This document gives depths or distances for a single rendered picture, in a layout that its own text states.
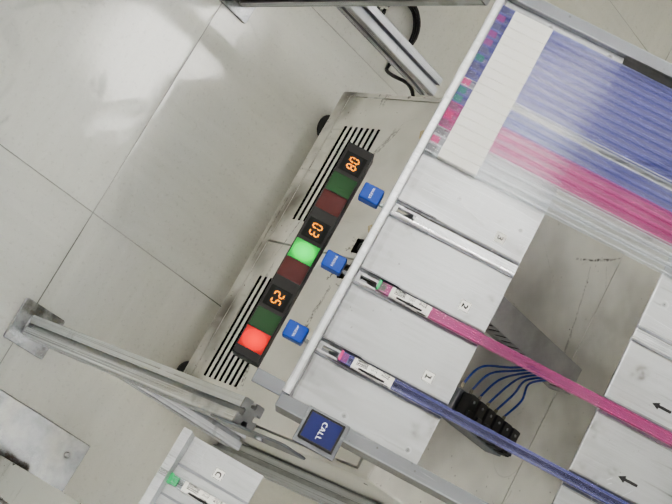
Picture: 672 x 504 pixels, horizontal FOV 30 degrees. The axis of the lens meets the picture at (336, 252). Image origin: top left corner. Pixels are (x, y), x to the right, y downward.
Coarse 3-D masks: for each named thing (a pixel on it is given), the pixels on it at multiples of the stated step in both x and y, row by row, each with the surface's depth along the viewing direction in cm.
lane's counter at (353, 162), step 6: (348, 150) 177; (348, 156) 177; (354, 156) 177; (342, 162) 176; (348, 162) 176; (354, 162) 176; (360, 162) 176; (366, 162) 176; (342, 168) 176; (348, 168) 176; (354, 168) 176; (360, 168) 176; (354, 174) 176
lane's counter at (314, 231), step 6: (312, 222) 174; (318, 222) 174; (306, 228) 174; (312, 228) 174; (318, 228) 174; (324, 228) 174; (306, 234) 173; (312, 234) 173; (318, 234) 173; (324, 234) 173; (318, 240) 173
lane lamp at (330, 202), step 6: (324, 192) 175; (330, 192) 175; (324, 198) 175; (330, 198) 175; (336, 198) 175; (342, 198) 175; (318, 204) 175; (324, 204) 175; (330, 204) 175; (336, 204) 175; (342, 204) 175; (324, 210) 174; (330, 210) 174; (336, 210) 174; (336, 216) 174
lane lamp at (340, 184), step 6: (336, 174) 176; (342, 174) 176; (330, 180) 176; (336, 180) 176; (342, 180) 176; (348, 180) 176; (330, 186) 175; (336, 186) 175; (342, 186) 175; (348, 186) 175; (354, 186) 175; (336, 192) 175; (342, 192) 175; (348, 192) 175
